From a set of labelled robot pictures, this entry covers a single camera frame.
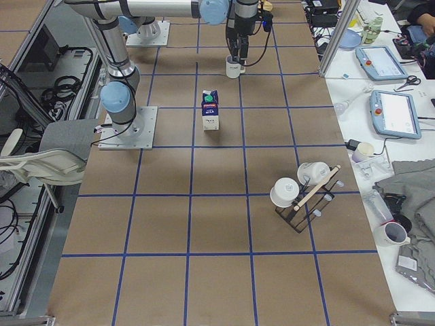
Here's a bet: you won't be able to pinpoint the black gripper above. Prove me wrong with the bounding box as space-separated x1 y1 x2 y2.
226 12 257 65

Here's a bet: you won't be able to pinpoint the white ribbed mug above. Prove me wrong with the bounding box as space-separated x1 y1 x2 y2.
226 55 245 79

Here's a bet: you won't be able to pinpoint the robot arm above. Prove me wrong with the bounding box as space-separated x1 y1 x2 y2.
117 1 259 67
65 1 230 138

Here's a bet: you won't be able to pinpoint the blue white milk carton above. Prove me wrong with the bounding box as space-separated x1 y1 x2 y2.
201 90 220 130

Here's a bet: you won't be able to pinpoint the white cup on rack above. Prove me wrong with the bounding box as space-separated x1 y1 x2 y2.
270 177 300 208
297 162 330 186

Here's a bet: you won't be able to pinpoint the teach pendant far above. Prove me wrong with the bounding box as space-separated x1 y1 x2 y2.
355 46 408 81

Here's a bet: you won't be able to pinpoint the teach pendant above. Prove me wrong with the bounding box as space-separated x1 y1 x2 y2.
355 46 408 81
370 90 421 139

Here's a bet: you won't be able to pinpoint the teach pendant near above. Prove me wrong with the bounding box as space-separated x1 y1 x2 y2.
370 90 421 139

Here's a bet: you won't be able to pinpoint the black scissors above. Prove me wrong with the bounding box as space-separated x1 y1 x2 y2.
394 75 421 92

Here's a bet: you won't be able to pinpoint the grey office chair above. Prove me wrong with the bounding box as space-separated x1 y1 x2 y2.
1 119 99 213

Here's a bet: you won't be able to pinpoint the grey cloth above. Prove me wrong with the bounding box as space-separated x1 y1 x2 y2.
373 160 434 293

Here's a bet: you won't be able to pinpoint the white red mug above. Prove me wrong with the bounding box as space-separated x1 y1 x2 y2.
372 221 411 247

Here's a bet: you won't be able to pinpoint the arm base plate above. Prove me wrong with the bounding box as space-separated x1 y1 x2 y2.
97 106 158 150
126 20 170 48

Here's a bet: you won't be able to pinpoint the aluminium frame post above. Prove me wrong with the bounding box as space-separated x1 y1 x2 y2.
319 0 360 77

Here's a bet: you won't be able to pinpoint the wooden rack handle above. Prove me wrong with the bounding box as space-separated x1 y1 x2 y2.
293 165 341 212

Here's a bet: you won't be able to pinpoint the black wire cup rack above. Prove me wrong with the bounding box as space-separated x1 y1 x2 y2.
275 177 337 233

